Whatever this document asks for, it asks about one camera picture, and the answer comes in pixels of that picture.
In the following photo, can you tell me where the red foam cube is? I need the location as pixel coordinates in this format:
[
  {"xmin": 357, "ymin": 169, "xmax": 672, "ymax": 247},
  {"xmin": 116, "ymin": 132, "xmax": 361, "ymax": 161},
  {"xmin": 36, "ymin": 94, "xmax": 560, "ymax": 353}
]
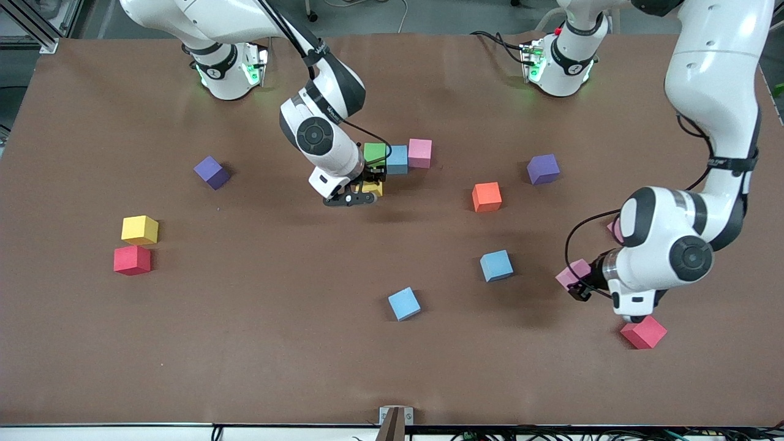
[
  {"xmin": 620, "ymin": 315, "xmax": 668, "ymax": 350},
  {"xmin": 113, "ymin": 245, "xmax": 152, "ymax": 276}
]

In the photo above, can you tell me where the light blue foam cube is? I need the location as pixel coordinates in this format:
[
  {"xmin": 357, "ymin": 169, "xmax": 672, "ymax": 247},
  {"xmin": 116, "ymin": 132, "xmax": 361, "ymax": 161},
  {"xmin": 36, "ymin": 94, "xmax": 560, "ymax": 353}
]
[
  {"xmin": 480, "ymin": 249, "xmax": 515, "ymax": 283},
  {"xmin": 385, "ymin": 145, "xmax": 409, "ymax": 175},
  {"xmin": 388, "ymin": 287, "xmax": 422, "ymax": 322}
]

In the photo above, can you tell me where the orange foam cube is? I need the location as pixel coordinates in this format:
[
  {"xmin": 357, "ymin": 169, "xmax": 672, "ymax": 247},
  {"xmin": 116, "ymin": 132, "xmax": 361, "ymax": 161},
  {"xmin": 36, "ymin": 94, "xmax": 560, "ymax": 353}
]
[{"xmin": 472, "ymin": 182, "xmax": 503, "ymax": 213}]

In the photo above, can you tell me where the purple foam cube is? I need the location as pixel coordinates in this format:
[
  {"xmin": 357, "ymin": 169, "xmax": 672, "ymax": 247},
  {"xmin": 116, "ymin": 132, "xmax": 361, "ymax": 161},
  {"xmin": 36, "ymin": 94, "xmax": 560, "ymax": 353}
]
[
  {"xmin": 194, "ymin": 156, "xmax": 232, "ymax": 190},
  {"xmin": 527, "ymin": 154, "xmax": 560, "ymax": 186}
]

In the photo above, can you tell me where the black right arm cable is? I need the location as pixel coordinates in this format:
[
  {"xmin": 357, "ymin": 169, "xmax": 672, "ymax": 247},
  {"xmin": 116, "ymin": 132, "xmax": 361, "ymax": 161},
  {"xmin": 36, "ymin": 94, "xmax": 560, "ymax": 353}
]
[{"xmin": 254, "ymin": 0, "xmax": 393, "ymax": 178}]

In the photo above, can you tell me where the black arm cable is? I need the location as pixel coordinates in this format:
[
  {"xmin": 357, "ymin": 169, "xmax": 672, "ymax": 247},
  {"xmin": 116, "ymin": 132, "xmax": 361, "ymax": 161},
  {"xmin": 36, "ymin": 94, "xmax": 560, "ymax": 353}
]
[
  {"xmin": 254, "ymin": 0, "xmax": 393, "ymax": 178},
  {"xmin": 564, "ymin": 110, "xmax": 717, "ymax": 298}
]

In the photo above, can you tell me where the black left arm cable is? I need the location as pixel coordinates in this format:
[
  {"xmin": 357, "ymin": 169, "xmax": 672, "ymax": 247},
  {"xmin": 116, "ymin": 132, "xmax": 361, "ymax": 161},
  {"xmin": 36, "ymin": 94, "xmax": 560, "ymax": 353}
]
[{"xmin": 564, "ymin": 110, "xmax": 717, "ymax": 298}]

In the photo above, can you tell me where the white floor cable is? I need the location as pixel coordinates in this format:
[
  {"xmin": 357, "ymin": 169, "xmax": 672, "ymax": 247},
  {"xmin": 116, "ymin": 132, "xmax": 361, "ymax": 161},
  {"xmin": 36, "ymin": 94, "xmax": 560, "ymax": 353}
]
[{"xmin": 325, "ymin": 0, "xmax": 410, "ymax": 34}]

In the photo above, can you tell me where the black base power cable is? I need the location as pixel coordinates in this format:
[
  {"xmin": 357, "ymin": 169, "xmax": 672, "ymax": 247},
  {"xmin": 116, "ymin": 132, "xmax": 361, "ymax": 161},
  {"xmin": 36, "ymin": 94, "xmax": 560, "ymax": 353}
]
[{"xmin": 470, "ymin": 31, "xmax": 529, "ymax": 65}]

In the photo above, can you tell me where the metal table edge bracket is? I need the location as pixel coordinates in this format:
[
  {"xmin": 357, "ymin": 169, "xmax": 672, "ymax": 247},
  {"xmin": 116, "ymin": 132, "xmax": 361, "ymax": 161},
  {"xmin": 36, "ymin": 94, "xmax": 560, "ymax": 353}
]
[{"xmin": 379, "ymin": 406, "xmax": 414, "ymax": 441}]

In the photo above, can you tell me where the aluminium frame post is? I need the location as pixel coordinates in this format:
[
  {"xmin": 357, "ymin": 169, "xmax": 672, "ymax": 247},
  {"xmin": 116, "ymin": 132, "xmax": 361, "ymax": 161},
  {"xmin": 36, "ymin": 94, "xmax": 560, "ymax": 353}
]
[{"xmin": 0, "ymin": 0, "xmax": 83, "ymax": 55}]

